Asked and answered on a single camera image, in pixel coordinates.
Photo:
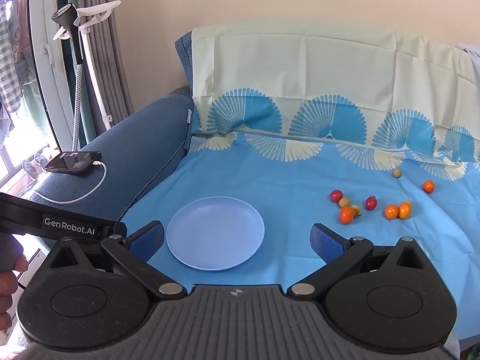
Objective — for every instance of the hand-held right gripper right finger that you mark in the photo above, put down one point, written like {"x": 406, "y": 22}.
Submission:
{"x": 327, "y": 243}

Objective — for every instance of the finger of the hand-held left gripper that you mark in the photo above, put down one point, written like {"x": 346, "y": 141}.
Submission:
{"x": 117, "y": 228}

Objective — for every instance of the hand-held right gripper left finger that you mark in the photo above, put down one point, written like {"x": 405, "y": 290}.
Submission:
{"x": 147, "y": 238}

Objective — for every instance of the red cherry tomato with stem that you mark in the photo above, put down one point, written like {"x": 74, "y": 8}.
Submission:
{"x": 371, "y": 203}

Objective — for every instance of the light blue plate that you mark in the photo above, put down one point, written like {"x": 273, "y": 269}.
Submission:
{"x": 215, "y": 232}

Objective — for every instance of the person's left hand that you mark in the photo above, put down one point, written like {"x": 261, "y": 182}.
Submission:
{"x": 7, "y": 288}

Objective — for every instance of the small orange mandarin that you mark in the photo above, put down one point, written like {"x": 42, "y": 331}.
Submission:
{"x": 404, "y": 211}
{"x": 391, "y": 211}
{"x": 347, "y": 215}
{"x": 428, "y": 186}

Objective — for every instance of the tan longan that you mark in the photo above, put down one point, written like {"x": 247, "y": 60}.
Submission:
{"x": 396, "y": 173}
{"x": 344, "y": 202}

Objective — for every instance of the transparent slipper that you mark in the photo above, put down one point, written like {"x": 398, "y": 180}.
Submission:
{"x": 30, "y": 168}
{"x": 43, "y": 159}

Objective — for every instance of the black smartphone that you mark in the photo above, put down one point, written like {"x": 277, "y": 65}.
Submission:
{"x": 73, "y": 162}

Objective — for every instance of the blue fabric sofa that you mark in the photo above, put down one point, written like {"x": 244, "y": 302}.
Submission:
{"x": 142, "y": 138}

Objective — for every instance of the green hanging garment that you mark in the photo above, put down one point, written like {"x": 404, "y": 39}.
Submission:
{"x": 33, "y": 105}

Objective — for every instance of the plaid hanging shirt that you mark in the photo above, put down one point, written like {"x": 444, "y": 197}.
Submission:
{"x": 9, "y": 71}

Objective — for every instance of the white garment steamer stand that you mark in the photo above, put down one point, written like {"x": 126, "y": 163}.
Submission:
{"x": 95, "y": 82}

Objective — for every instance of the grey curtain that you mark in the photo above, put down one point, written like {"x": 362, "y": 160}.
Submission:
{"x": 112, "y": 45}

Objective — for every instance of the pinkish hanging garment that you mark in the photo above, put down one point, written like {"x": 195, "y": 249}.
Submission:
{"x": 23, "y": 18}

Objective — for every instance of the light blue cloth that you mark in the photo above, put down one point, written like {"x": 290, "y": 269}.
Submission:
{"x": 470, "y": 60}

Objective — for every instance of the white sliding door frame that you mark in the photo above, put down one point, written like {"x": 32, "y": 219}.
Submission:
{"x": 52, "y": 82}

